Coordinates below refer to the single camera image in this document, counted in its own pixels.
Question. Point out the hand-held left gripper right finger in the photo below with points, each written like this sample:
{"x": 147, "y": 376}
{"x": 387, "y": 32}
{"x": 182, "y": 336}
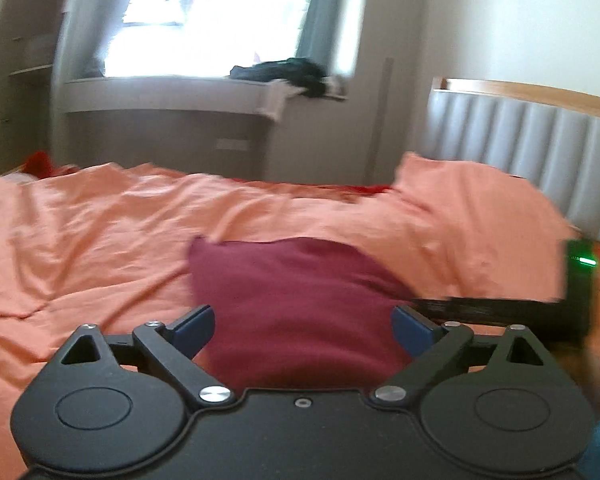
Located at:
{"x": 410, "y": 330}

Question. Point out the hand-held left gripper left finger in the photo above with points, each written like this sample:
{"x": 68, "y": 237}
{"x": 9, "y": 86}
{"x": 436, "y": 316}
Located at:
{"x": 195, "y": 330}

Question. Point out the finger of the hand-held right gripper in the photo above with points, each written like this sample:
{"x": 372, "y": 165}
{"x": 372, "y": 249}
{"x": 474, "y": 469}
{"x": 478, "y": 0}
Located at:
{"x": 490, "y": 310}

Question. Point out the maroon shirt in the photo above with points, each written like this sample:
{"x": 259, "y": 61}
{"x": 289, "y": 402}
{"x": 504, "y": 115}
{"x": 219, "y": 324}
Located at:
{"x": 300, "y": 310}

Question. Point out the pile of dark clothes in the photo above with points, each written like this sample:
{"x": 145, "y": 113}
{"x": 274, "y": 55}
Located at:
{"x": 290, "y": 70}

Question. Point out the orange blanket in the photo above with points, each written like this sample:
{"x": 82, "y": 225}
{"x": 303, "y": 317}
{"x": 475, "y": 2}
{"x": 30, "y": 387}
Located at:
{"x": 105, "y": 240}

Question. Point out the red bed sheet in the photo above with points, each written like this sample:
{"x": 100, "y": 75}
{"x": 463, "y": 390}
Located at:
{"x": 365, "y": 189}

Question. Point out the grey padded headboard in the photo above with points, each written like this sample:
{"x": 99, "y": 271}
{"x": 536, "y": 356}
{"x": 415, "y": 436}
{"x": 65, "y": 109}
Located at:
{"x": 520, "y": 150}

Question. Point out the grey window bench cabinet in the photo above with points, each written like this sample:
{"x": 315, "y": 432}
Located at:
{"x": 170, "y": 120}

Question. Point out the red cloth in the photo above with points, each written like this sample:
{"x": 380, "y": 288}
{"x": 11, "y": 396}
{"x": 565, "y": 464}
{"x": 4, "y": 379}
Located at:
{"x": 39, "y": 165}

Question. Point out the grey wardrobe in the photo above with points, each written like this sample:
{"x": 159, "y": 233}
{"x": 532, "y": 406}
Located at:
{"x": 405, "y": 85}

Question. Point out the white cloth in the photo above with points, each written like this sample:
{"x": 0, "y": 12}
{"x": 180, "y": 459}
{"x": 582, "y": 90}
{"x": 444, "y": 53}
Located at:
{"x": 275, "y": 100}

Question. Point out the window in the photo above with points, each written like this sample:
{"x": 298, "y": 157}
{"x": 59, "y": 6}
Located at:
{"x": 190, "y": 20}

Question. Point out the grey shelf unit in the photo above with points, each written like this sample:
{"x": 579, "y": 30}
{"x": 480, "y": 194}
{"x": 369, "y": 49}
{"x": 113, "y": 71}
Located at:
{"x": 25, "y": 60}

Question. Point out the grey-blue curtain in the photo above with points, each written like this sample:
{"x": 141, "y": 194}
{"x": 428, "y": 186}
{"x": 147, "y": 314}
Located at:
{"x": 90, "y": 10}
{"x": 335, "y": 10}

